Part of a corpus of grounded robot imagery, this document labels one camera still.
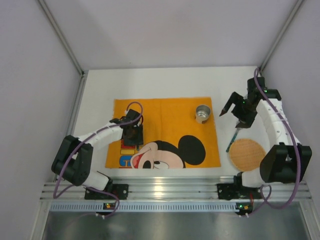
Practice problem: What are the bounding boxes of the spoon with teal handle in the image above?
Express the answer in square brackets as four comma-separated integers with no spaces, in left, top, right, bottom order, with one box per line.
[225,128,241,153]

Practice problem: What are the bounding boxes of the metal cup with beige sleeve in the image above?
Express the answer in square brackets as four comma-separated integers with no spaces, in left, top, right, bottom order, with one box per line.
[195,104,211,124]

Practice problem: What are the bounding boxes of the orange cartoon mouse placemat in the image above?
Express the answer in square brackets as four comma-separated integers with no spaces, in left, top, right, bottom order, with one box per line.
[105,97,221,170]

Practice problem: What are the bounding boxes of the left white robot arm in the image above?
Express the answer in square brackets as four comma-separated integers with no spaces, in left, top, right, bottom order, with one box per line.
[51,109,143,191]

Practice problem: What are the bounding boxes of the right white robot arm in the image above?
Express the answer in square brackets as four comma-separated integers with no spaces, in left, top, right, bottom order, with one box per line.
[220,76,312,188]

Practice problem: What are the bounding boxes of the round woven wicker plate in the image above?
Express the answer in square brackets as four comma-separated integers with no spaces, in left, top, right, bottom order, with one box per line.
[228,138,266,172]

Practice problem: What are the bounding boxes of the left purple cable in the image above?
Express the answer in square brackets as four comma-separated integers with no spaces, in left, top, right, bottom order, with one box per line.
[53,101,144,211]

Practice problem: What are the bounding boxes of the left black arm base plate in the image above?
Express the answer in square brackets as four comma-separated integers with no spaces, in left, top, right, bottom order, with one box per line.
[84,183,129,200]

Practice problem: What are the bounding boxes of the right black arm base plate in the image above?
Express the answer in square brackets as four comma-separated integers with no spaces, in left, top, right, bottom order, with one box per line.
[216,183,262,201]

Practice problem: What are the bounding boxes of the aluminium frame rail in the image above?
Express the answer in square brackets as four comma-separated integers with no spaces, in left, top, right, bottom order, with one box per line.
[40,176,312,202]

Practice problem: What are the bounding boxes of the slotted grey cable duct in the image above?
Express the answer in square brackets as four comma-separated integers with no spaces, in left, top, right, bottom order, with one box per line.
[50,201,252,213]

